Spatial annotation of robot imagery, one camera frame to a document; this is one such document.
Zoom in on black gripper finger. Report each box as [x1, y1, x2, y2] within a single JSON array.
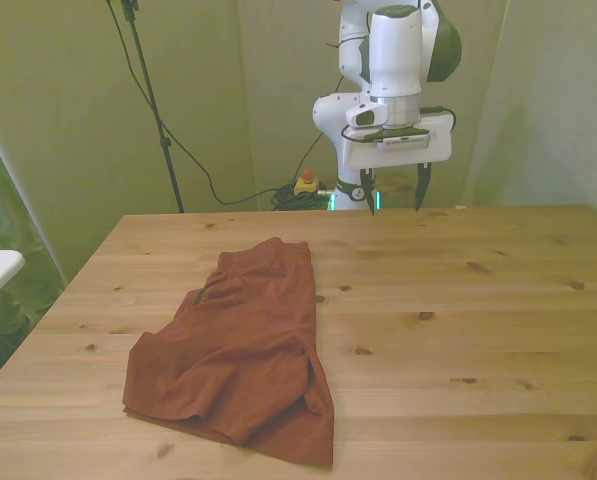
[[414, 162, 432, 214], [360, 168, 378, 217]]

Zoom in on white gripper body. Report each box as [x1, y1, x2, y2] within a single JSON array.
[[341, 110, 453, 171]]

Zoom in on rust red shorts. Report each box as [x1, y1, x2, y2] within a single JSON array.
[[122, 237, 335, 469]]

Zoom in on yellow emergency stop button box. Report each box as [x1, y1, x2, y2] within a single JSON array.
[[293, 168, 320, 196]]

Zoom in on black tripod stand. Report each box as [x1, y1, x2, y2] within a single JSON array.
[[119, 0, 187, 214]]

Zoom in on translucent green plastic sheet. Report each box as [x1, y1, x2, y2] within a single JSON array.
[[0, 119, 64, 381]]

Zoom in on thin dark cable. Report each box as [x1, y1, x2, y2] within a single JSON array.
[[295, 133, 324, 181]]

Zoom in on long black tripod cable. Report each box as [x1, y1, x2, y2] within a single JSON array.
[[105, 0, 299, 206]]

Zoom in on white slanted frame pole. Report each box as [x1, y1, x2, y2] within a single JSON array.
[[0, 99, 67, 289]]

